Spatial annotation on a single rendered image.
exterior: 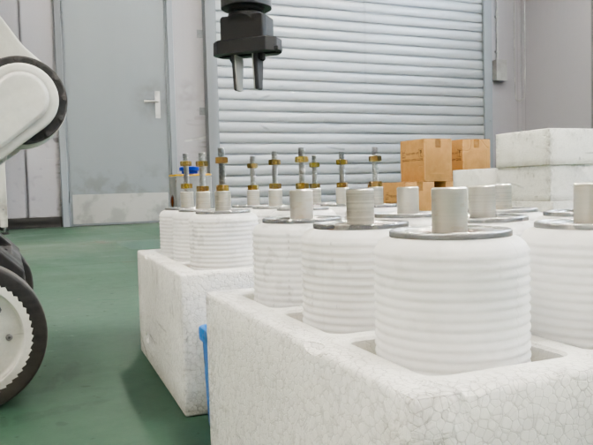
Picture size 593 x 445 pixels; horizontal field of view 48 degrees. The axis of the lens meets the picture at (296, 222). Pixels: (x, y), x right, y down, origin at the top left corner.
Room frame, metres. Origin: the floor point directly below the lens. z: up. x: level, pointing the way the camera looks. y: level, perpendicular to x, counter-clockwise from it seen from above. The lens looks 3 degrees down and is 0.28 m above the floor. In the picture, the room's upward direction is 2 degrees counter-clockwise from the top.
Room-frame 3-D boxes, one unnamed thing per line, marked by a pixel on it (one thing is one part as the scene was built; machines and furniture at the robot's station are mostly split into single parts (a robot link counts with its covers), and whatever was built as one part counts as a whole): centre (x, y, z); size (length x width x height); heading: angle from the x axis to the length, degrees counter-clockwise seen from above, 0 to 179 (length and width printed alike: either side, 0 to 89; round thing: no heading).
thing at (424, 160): (4.89, -0.95, 0.45); 0.30 x 0.24 x 0.30; 25
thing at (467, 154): (5.05, -1.27, 0.45); 0.30 x 0.24 x 0.30; 21
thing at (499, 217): (0.57, -0.16, 0.25); 0.08 x 0.08 x 0.01
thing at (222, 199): (0.92, 0.10, 0.26); 0.02 x 0.02 x 0.03
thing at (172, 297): (1.07, 0.03, 0.09); 0.39 x 0.39 x 0.18; 21
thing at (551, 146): (3.55, -1.35, 0.45); 0.39 x 0.39 x 0.18; 24
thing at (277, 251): (0.64, -0.01, 0.16); 0.10 x 0.10 x 0.18
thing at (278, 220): (0.64, -0.01, 0.25); 0.08 x 0.08 x 0.01
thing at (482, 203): (0.57, -0.16, 0.26); 0.02 x 0.02 x 0.03
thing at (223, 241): (0.92, 0.10, 0.16); 0.10 x 0.10 x 0.18
